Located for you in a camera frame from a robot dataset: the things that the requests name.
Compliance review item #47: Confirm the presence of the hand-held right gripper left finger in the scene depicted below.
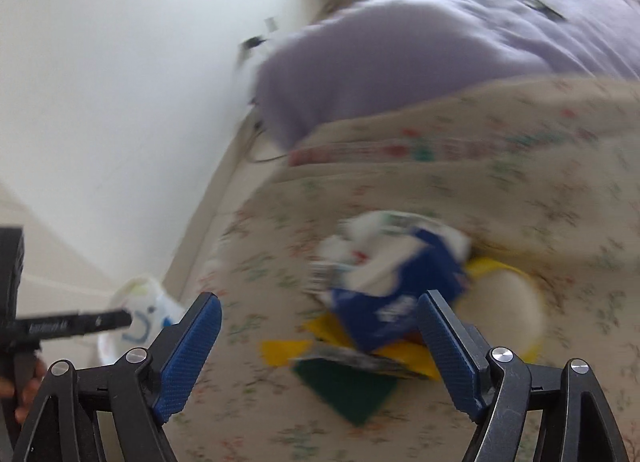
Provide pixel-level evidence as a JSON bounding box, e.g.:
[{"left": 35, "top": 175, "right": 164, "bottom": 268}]
[{"left": 10, "top": 292, "right": 223, "bottom": 462}]

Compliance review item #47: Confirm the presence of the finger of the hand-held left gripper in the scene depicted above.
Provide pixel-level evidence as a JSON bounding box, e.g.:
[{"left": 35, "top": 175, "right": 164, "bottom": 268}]
[{"left": 6, "top": 309, "right": 134, "bottom": 341}]

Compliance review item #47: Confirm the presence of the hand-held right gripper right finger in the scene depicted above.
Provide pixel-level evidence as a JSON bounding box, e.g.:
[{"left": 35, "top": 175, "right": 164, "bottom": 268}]
[{"left": 416, "top": 289, "right": 631, "bottom": 462}]

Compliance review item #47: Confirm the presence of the white spotted bowl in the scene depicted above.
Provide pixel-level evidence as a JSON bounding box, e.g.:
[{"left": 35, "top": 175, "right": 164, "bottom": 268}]
[{"left": 97, "top": 273, "right": 187, "bottom": 368}]

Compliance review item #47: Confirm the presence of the blue and white wrapper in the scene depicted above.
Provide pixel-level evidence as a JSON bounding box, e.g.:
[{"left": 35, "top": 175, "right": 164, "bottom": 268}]
[{"left": 310, "top": 211, "right": 473, "bottom": 353}]

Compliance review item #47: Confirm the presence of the person's left hand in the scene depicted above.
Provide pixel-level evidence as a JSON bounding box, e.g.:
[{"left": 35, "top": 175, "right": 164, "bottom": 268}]
[{"left": 0, "top": 358, "right": 48, "bottom": 424}]

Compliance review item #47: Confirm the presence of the yellow rimmed bowl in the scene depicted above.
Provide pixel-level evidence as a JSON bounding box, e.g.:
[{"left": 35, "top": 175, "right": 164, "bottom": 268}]
[{"left": 465, "top": 255, "right": 548, "bottom": 363}]

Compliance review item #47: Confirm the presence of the grey foil wrapper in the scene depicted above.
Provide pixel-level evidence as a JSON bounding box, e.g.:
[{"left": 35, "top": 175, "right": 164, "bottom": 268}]
[{"left": 295, "top": 342, "right": 416, "bottom": 379}]

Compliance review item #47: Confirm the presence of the green pad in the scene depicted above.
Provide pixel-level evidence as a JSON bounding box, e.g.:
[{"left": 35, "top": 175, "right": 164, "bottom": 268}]
[{"left": 292, "top": 357, "right": 401, "bottom": 427}]

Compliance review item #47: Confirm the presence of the floral bedsheet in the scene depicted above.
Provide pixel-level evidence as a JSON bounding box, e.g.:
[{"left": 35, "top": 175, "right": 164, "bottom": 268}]
[{"left": 165, "top": 75, "right": 640, "bottom": 462}]

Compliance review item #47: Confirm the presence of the purple quilt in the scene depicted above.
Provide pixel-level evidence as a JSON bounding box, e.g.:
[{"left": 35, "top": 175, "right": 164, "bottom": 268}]
[{"left": 252, "top": 0, "right": 640, "bottom": 150}]

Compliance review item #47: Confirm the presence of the black wall charger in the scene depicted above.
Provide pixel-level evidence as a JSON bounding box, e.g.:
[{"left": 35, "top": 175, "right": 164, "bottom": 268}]
[{"left": 235, "top": 34, "right": 269, "bottom": 66}]

